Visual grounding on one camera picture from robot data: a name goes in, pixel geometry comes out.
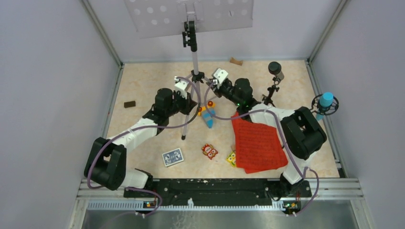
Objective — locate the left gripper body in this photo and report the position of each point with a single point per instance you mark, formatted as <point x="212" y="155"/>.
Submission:
<point x="179" y="104"/>

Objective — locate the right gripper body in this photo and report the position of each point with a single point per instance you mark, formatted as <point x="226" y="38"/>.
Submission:
<point x="225" y="90"/>

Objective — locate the red sheet music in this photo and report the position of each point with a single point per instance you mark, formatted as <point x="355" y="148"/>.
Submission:
<point x="257" y="147"/>

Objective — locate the white music stand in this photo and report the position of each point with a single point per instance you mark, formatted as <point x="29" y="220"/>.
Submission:
<point x="158" y="18"/>

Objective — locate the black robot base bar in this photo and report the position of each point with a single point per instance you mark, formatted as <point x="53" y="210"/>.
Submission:
<point x="220" y="192"/>

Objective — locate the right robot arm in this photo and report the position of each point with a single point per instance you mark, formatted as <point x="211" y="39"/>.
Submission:
<point x="299" y="130"/>

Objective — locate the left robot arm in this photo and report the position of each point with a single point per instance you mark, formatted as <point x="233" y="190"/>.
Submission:
<point x="107" y="162"/>

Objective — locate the toy brick car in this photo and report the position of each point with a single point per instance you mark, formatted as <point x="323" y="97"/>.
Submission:
<point x="207" y="118"/>

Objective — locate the wooden wedge block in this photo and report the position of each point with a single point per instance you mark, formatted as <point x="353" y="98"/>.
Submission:
<point x="235" y="61"/>

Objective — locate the dark brown block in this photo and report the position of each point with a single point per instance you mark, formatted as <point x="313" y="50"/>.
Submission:
<point x="129" y="104"/>

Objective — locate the red owl toy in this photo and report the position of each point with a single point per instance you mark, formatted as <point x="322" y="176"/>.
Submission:
<point x="209" y="151"/>

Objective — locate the blue playing card deck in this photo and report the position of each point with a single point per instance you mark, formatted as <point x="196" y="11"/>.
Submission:
<point x="172" y="157"/>

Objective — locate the black microphone tripod stand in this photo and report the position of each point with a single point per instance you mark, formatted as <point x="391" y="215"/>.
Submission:
<point x="274" y="69"/>

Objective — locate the yellow owl toy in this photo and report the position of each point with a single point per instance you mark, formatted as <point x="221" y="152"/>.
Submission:
<point x="231" y="159"/>

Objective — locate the blue microphone with tripod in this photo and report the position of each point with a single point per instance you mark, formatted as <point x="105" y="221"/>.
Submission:
<point x="324" y="105"/>

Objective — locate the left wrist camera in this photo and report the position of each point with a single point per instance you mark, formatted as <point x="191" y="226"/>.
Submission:
<point x="180" y="87"/>

